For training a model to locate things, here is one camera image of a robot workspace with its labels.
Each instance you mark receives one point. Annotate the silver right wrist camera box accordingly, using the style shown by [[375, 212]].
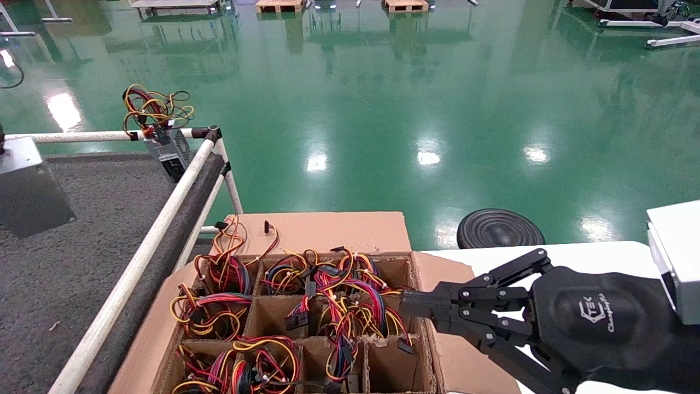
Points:
[[678, 257]]

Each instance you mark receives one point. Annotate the wooden pallet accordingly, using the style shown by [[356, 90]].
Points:
[[406, 5], [280, 5]]

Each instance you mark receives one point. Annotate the white pipe frame cart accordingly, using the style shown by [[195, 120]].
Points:
[[164, 219]]

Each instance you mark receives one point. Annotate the white equipment base rail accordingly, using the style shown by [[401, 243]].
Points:
[[672, 41], [645, 23]]

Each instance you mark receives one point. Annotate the white stand leg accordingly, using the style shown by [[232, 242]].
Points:
[[57, 20], [16, 34]]

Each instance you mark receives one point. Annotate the grey background table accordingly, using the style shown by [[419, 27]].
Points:
[[175, 4]]

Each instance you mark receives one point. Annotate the brown cardboard divider box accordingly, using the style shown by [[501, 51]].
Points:
[[328, 232]]

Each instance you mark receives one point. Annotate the black wheeled equipment case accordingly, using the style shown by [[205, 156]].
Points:
[[623, 4]]

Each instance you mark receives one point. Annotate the dark mobile robot base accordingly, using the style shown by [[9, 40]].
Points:
[[325, 4]]

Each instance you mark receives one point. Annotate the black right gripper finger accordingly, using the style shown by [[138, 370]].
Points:
[[437, 298]]

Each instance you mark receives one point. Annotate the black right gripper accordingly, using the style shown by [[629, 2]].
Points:
[[601, 323]]

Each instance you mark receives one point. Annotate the black round ribbed disc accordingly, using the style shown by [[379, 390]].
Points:
[[497, 230]]

